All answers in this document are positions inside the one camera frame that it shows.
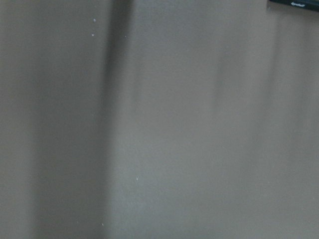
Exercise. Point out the grey laptop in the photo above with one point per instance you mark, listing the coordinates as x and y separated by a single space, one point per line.
304 4

